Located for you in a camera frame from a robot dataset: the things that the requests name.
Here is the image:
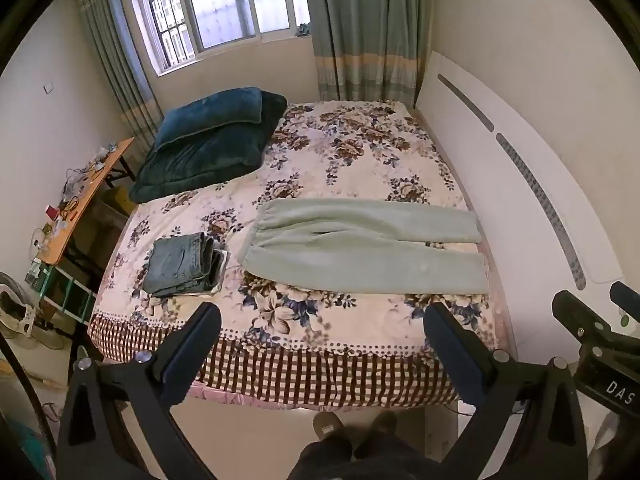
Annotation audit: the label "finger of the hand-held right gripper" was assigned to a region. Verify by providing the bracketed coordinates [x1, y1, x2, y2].
[552, 290, 615, 347]
[610, 281, 640, 313]

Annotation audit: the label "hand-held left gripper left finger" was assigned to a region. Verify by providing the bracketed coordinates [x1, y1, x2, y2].
[56, 301, 222, 480]

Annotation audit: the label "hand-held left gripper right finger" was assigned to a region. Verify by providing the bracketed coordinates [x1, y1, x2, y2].
[423, 301, 586, 480]

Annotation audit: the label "light green pants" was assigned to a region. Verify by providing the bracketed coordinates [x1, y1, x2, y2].
[241, 198, 489, 295]

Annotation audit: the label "folded blue jeans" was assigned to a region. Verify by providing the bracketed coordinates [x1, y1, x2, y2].
[142, 232, 230, 298]

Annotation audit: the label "person's right shoe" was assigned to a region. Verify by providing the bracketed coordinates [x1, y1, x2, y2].
[354, 410, 399, 461]

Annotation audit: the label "person's shoe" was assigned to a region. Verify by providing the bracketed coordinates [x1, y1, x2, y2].
[312, 412, 352, 455]
[354, 410, 399, 461]

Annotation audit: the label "person's dark trousers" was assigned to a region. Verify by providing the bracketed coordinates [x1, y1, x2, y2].
[289, 434, 453, 480]

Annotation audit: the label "green plastic crate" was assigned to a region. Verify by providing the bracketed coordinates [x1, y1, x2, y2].
[25, 259, 97, 322]

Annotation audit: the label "person's left shoe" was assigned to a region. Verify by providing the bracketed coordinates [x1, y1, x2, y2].
[312, 412, 352, 455]

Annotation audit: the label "yellow box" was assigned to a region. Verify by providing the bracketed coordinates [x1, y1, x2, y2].
[106, 186, 137, 217]

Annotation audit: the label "white headboard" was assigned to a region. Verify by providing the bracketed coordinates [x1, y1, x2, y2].
[415, 50, 624, 292]

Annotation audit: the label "white floor fan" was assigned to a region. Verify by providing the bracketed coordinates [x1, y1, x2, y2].
[0, 271, 65, 352]

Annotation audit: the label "wooden folding table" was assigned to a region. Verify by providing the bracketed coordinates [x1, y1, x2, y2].
[36, 137, 137, 267]

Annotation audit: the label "dark teal folded quilt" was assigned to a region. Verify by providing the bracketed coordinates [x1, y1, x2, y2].
[129, 91, 288, 204]

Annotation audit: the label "bed with floral blanket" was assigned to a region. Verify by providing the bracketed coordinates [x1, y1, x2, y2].
[87, 100, 507, 409]

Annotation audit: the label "dark teal plush pillow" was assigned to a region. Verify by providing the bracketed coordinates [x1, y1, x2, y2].
[154, 87, 264, 153]

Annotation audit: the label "green striped curtain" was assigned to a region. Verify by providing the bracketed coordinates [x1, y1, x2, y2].
[76, 0, 167, 153]
[304, 0, 434, 108]

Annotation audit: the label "black cable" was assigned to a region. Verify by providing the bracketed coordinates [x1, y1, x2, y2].
[0, 332, 58, 480]

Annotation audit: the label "window with white frame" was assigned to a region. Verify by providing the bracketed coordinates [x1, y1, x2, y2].
[117, 0, 312, 78]

